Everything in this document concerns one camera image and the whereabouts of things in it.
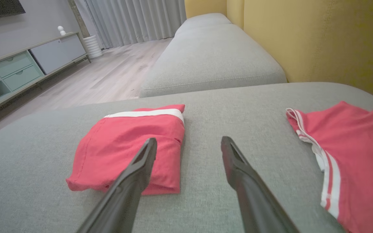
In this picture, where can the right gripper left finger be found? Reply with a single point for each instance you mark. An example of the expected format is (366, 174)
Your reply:
(125, 197)

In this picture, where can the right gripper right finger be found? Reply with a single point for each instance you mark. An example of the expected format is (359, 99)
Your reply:
(254, 200)

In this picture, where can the red Bulls basketball jersey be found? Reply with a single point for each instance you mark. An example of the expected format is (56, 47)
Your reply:
(361, 155)

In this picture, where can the large grey sofa seat cushion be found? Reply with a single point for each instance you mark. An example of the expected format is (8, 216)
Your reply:
(222, 110)

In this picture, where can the white ribbed floor vase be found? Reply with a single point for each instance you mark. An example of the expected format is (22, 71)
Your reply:
(93, 47)

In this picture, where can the mint green cabinet drawer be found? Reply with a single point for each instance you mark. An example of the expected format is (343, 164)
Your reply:
(11, 64)
(23, 77)

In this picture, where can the grey cabinet door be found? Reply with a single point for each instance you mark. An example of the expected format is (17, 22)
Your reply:
(58, 53)

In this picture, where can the small white figurine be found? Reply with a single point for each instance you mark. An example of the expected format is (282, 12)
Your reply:
(62, 30)

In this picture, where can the light grey curtain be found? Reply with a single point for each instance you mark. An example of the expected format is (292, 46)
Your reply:
(134, 19)

